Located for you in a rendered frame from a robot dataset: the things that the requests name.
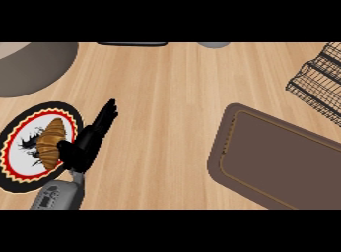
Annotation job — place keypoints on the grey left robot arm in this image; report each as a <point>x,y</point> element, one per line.
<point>56,195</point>

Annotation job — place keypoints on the black flat object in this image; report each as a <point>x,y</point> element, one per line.
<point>132,43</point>

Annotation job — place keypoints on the small grey round object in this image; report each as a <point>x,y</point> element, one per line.
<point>213,44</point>

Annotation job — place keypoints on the black red patterned plate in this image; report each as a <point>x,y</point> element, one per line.
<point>13,157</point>

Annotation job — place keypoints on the large grey round bowl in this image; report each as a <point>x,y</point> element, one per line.
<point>25,70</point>

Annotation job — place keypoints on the brown tray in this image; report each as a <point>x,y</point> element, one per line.
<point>284,160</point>

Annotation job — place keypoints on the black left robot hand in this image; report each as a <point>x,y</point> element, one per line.
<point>86,144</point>

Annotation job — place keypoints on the brown croissant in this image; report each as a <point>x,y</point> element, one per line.
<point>49,141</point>

